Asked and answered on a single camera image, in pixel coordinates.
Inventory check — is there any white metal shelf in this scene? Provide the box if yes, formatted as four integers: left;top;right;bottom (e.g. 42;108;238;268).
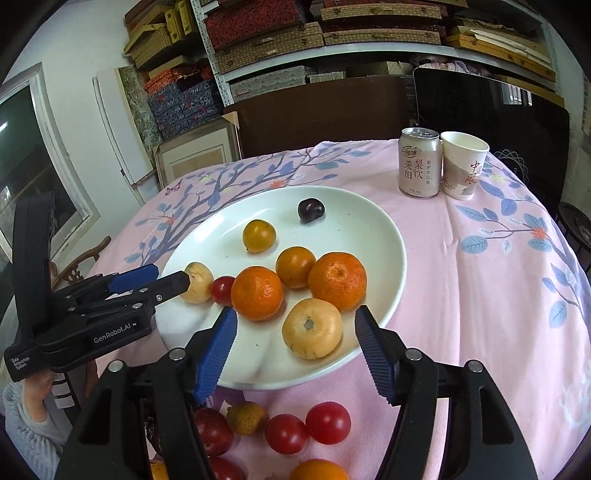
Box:
191;0;561;112

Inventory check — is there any black glass panel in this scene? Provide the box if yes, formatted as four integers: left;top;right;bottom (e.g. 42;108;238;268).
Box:
412;66;571;204

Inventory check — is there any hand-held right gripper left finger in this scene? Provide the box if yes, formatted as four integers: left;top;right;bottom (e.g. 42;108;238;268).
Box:
54;305;238;480

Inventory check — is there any silver drink can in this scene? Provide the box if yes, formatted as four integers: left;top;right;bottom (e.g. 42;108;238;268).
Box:
398;128;441;198

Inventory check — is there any wooden chair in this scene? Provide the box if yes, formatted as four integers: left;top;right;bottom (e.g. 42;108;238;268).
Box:
51;235;112;291

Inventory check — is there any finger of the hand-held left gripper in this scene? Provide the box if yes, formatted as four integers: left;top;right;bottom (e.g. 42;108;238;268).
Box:
55;264;160;305
65;270;191;319

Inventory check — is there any pile of blue patterned boxes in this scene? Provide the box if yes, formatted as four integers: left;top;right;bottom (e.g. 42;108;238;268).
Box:
145;69;222;139

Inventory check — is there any person's left forearm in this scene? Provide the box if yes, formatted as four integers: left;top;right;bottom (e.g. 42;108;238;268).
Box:
2;381;70;462

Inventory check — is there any dark window with white frame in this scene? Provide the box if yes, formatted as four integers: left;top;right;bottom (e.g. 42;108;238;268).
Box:
0;62;100;259

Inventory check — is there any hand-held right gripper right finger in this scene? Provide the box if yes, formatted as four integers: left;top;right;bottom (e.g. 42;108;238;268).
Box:
355;305;539;480

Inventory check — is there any pile of tan woven cases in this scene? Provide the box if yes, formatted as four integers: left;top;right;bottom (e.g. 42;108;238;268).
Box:
122;0;204;70

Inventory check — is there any red patterned box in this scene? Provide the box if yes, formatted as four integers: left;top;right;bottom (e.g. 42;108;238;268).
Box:
203;0;308;49

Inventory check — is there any greenish orange tangerine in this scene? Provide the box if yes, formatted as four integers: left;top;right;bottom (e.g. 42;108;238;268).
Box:
242;220;277;254

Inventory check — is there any dark red plum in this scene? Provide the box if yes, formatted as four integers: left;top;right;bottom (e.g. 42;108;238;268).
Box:
193;407;235;457

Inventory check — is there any pink deer print tablecloth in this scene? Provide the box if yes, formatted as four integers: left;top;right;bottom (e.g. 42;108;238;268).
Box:
92;138;591;480

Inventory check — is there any black round stand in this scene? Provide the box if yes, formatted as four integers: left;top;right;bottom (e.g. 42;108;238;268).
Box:
556;202;591;259

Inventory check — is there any small dark purple plum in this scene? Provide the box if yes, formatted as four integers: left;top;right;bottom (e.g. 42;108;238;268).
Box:
297;198;325;225

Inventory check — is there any printed paper cup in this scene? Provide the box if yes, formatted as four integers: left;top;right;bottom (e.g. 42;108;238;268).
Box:
440;131;490;200

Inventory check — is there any white board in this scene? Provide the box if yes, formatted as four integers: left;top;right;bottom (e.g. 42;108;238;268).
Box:
92;69;158;195

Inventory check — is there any marbled stone board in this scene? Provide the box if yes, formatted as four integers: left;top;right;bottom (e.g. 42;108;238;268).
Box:
117;65;164;153

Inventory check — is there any wooden picture frame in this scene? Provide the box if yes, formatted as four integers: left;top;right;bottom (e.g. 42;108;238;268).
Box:
152;117;243;190

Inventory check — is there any person's left hand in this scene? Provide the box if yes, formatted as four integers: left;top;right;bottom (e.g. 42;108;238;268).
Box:
25;367;56;404

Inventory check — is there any shelf with woven boxes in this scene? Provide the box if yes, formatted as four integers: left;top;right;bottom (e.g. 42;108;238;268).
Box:
203;0;559;84

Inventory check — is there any red cherry tomato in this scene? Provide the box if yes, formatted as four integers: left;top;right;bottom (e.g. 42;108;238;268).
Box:
264;414;310;455
209;456;249;480
211;276;237;306
305;401;352;445

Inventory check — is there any brown wooden board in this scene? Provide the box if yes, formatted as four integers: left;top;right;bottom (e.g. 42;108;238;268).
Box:
223;76;416;160

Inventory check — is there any pink cloth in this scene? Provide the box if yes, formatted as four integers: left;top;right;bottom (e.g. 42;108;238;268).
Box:
411;53;490;77

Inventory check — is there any white plate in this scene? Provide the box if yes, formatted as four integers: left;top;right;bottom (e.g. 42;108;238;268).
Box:
154;185;408;391

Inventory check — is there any large pale yellow pepino melon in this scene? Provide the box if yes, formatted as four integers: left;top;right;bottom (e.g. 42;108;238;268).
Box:
282;298;344;361

